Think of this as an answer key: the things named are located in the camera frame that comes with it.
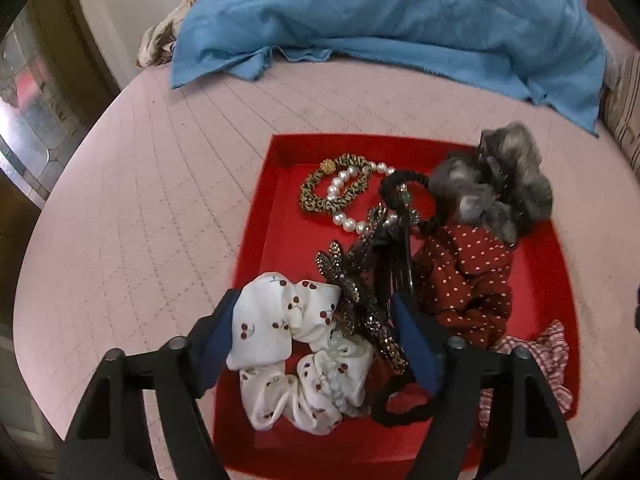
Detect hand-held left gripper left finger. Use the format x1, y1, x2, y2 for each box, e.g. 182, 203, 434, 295
55, 287, 243, 480

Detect white pearl bracelet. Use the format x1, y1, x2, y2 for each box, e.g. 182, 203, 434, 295
326, 161, 397, 234

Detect plain black hair tie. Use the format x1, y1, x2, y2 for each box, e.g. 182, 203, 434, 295
369, 360, 453, 429

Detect clear bead hair tie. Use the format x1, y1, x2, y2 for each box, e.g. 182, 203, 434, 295
325, 327, 368, 418

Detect black hair tie with charm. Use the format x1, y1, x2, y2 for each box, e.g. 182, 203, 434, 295
376, 171, 437, 228

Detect leopard print hair tie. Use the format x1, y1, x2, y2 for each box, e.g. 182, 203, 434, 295
299, 154, 375, 215

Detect floral cloth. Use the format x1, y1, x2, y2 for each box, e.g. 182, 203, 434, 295
136, 0, 201, 68

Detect white cherry print scrunchie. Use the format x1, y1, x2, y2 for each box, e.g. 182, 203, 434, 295
226, 272, 375, 436

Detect red white checked scrunchie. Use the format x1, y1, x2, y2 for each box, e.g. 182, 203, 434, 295
477, 319, 574, 432

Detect black jeweled hair clip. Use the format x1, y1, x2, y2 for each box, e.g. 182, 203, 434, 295
314, 204, 417, 375

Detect striped cushion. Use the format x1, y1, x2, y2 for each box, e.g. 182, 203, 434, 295
602, 52, 640, 176

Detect grey fur scrunchie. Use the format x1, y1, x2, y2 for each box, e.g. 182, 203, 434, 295
430, 122, 554, 247

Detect red tray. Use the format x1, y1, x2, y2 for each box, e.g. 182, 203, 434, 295
212, 132, 581, 473

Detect blue cloth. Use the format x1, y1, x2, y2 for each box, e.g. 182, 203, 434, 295
170, 0, 608, 138

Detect dark red dotted scrunchie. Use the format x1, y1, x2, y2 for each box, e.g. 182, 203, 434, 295
414, 221, 517, 347

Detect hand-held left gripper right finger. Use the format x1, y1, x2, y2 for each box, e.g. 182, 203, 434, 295
390, 292, 583, 480

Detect glass door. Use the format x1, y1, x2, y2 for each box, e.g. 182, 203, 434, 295
0, 10, 78, 203

